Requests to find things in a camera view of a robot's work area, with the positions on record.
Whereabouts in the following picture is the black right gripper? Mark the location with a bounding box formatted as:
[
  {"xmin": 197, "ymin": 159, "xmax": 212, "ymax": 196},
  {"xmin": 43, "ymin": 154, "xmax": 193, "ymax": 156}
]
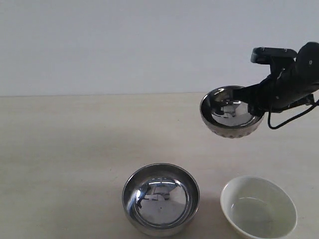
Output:
[{"xmin": 218, "ymin": 76, "xmax": 297, "ymax": 116}]

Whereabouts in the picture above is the ribbed stainless steel bowl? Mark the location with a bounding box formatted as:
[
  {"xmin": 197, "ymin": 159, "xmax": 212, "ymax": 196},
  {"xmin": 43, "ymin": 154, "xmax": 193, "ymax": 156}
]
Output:
[{"xmin": 200, "ymin": 85, "xmax": 264, "ymax": 139}]

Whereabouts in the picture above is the white ceramic bowl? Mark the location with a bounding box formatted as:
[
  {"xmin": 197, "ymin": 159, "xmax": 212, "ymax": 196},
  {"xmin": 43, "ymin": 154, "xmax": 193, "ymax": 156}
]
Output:
[{"xmin": 220, "ymin": 175, "xmax": 298, "ymax": 239}]

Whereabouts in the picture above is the smooth stainless steel bowl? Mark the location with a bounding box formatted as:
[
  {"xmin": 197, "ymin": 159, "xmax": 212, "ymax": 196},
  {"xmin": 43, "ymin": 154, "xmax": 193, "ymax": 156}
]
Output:
[{"xmin": 121, "ymin": 163, "xmax": 200, "ymax": 238}]

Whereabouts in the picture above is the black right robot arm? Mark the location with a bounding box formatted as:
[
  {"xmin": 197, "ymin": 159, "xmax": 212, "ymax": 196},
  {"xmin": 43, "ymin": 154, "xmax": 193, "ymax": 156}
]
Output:
[{"xmin": 229, "ymin": 42, "xmax": 319, "ymax": 115}]

